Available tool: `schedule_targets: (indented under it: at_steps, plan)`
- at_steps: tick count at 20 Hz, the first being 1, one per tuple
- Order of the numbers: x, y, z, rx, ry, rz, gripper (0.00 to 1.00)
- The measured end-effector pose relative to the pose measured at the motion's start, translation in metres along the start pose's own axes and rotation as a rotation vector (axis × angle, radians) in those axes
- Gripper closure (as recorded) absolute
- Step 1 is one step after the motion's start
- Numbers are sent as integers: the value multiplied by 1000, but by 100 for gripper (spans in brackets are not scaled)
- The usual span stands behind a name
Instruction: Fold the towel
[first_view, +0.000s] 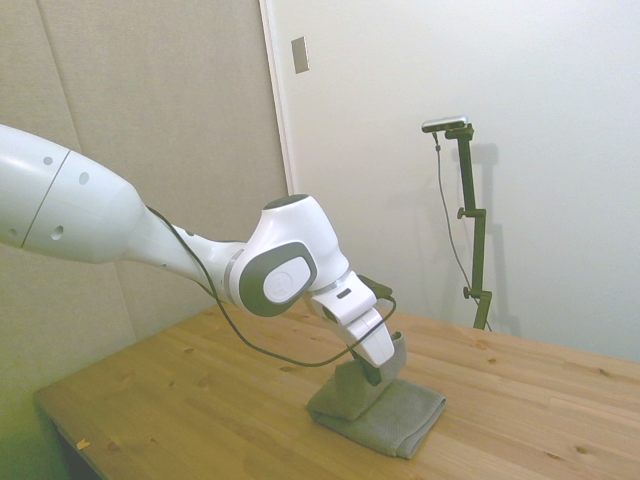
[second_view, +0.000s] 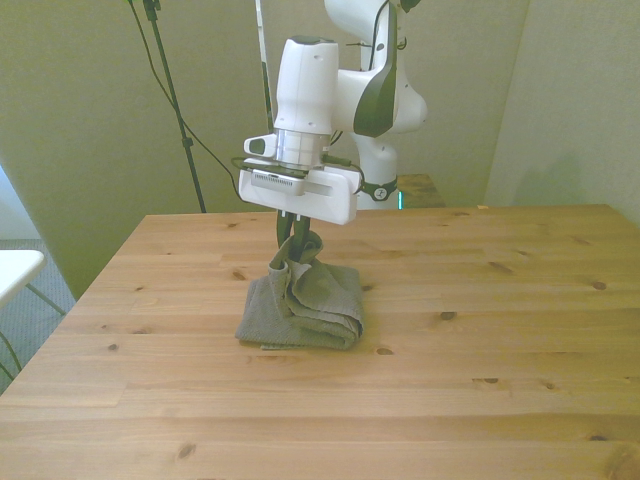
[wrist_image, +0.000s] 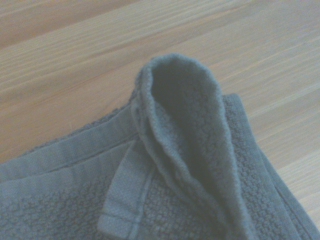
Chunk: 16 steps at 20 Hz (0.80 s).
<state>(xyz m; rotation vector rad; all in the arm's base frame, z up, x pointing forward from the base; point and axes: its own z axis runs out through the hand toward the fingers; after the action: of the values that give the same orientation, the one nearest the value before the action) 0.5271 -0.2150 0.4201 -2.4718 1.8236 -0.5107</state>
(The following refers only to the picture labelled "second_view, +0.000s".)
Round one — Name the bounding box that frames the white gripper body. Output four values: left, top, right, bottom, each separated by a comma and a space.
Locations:
237, 167, 363, 225

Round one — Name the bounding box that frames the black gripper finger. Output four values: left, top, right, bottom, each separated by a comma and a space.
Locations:
290, 214, 314, 262
274, 209, 291, 249

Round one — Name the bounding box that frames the grey towel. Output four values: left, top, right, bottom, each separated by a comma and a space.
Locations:
234, 238, 365, 352

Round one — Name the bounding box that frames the white upright panel strip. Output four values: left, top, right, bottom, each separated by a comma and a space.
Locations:
254, 0, 279, 136

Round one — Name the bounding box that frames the black tripod stand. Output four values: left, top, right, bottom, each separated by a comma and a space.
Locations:
124, 0, 209, 214

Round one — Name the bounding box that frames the white folding table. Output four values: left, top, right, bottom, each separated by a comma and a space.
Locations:
0, 249, 67, 317

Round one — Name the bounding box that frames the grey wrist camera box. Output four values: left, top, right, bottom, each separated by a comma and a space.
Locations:
250, 169, 307, 198

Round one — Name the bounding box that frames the long black cable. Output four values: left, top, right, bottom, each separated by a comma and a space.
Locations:
128, 0, 242, 201

